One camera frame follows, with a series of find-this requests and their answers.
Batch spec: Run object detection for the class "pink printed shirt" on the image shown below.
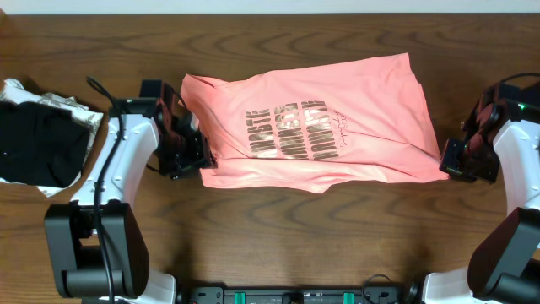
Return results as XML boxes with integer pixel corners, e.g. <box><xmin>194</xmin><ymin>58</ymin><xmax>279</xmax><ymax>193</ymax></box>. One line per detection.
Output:
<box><xmin>181</xmin><ymin>53</ymin><xmax>447</xmax><ymax>193</ymax></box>

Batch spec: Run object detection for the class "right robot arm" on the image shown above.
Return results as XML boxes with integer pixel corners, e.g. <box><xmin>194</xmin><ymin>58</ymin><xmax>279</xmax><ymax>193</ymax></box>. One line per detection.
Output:
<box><xmin>408</xmin><ymin>79</ymin><xmax>539</xmax><ymax>304</ymax></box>

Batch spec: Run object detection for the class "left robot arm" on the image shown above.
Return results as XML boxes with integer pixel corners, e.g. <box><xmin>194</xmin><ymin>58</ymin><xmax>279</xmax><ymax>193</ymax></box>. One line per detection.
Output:
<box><xmin>44</xmin><ymin>78</ymin><xmax>214</xmax><ymax>303</ymax></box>

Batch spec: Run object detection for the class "red grey black garment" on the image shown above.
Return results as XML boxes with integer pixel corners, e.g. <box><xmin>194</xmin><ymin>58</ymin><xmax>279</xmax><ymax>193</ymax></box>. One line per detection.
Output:
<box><xmin>519</xmin><ymin>82</ymin><xmax>540</xmax><ymax>107</ymax></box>

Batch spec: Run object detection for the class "black folded garment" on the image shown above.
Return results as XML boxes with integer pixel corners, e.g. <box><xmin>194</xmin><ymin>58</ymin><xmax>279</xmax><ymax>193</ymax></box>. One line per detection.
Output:
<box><xmin>1</xmin><ymin>101</ymin><xmax>89</xmax><ymax>188</ymax></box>

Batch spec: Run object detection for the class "white patterned garment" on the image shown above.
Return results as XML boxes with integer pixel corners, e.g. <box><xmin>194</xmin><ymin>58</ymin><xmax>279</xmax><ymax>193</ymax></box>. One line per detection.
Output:
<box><xmin>1</xmin><ymin>79</ymin><xmax>103</xmax><ymax>197</ymax></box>

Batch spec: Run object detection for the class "black mounting rail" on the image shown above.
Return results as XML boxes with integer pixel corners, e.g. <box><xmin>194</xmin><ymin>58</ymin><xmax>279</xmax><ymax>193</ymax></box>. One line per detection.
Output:
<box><xmin>175</xmin><ymin>274</ymin><xmax>422</xmax><ymax>304</ymax></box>

